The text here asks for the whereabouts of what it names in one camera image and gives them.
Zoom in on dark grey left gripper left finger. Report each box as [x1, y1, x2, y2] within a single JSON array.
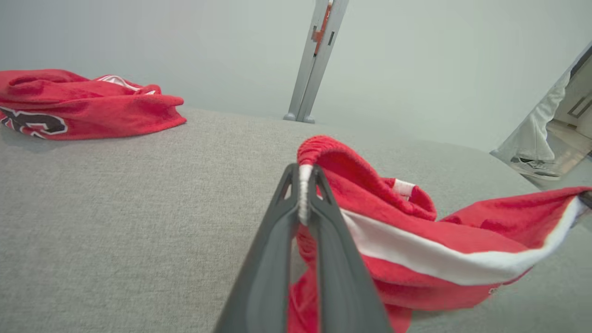
[[213, 163, 301, 333]]

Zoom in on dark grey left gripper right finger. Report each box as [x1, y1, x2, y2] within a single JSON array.
[[308, 165, 394, 333]]

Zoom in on plain red white-trimmed garment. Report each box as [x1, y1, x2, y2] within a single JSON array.
[[287, 135, 592, 333]]

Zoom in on red jersey with lettering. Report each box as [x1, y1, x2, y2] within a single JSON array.
[[0, 69, 187, 140]]

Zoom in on grey white sneaker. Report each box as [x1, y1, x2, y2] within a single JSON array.
[[509, 156, 563, 180]]

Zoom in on person leg white trousers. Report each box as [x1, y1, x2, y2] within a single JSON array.
[[490, 69, 573, 162]]

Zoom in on grey partition post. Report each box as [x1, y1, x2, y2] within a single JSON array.
[[283, 0, 351, 124]]

